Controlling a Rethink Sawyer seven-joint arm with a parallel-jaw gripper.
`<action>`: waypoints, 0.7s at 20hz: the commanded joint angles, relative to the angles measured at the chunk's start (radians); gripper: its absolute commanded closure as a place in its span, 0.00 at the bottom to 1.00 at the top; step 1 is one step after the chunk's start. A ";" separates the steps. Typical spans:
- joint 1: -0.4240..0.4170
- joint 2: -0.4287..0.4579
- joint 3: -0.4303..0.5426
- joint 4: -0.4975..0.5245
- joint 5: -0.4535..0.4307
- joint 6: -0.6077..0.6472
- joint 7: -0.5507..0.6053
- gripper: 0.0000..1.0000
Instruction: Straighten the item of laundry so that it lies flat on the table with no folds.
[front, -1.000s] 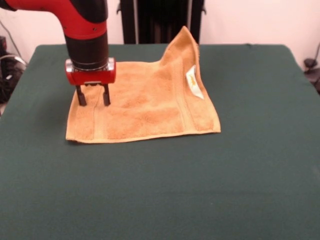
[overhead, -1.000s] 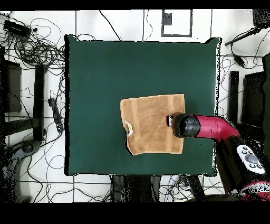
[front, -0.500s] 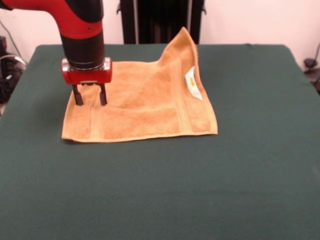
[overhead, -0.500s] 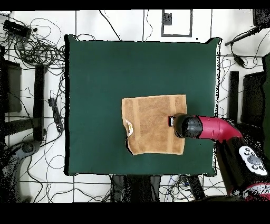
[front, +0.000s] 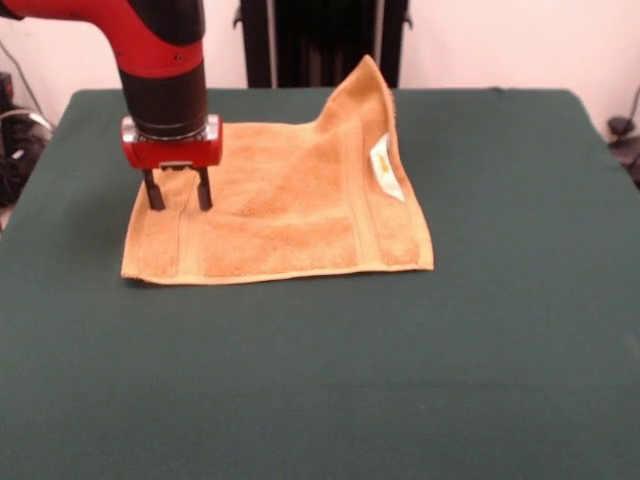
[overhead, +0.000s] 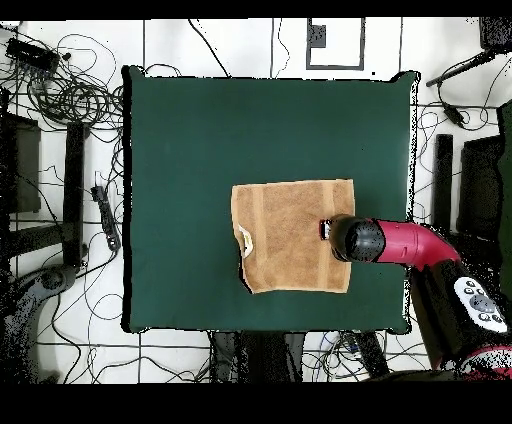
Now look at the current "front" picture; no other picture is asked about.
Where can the tan terry towel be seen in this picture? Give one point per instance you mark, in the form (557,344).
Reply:
(290,215)

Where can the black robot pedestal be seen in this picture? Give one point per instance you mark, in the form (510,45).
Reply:
(320,45)

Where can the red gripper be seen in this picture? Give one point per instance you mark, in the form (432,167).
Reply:
(172,152)

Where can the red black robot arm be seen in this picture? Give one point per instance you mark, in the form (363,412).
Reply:
(160,55)

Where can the dark green table cloth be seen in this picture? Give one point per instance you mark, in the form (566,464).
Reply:
(320,375)

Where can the dark stand base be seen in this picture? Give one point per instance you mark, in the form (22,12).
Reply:
(622,135)
(15,155)

